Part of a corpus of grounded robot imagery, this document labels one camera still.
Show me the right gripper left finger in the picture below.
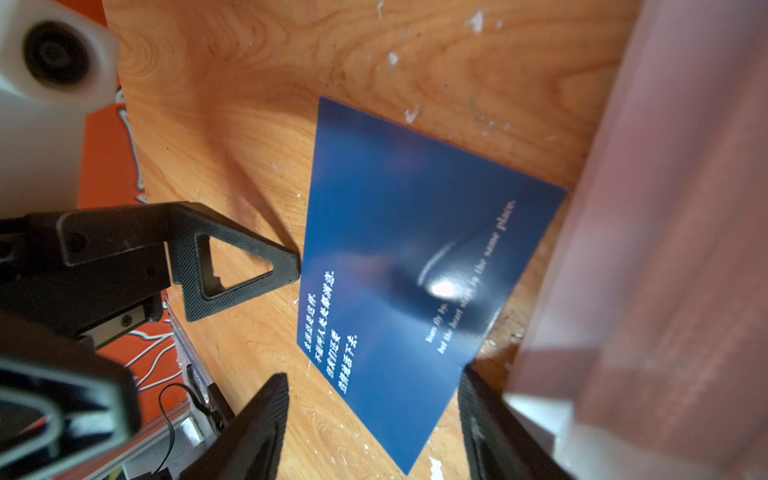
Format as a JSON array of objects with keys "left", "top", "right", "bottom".
[{"left": 179, "top": 373, "right": 290, "bottom": 480}]

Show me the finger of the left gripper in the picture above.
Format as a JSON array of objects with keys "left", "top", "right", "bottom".
[
  {"left": 168, "top": 202, "right": 301, "bottom": 322},
  {"left": 1, "top": 314, "right": 142, "bottom": 468}
]

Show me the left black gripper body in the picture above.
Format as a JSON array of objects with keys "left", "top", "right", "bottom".
[{"left": 1, "top": 204, "right": 174, "bottom": 352}]

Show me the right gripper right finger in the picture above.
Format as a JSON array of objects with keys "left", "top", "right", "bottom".
[{"left": 457, "top": 367, "right": 571, "bottom": 480}]

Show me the white photo album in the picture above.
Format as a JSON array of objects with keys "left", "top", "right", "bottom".
[{"left": 504, "top": 1, "right": 767, "bottom": 479}]

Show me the dark blue card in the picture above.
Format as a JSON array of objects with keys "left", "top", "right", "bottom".
[{"left": 297, "top": 98, "right": 566, "bottom": 473}]

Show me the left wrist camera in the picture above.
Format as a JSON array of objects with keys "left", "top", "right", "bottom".
[{"left": 1, "top": 1, "right": 119, "bottom": 219}]

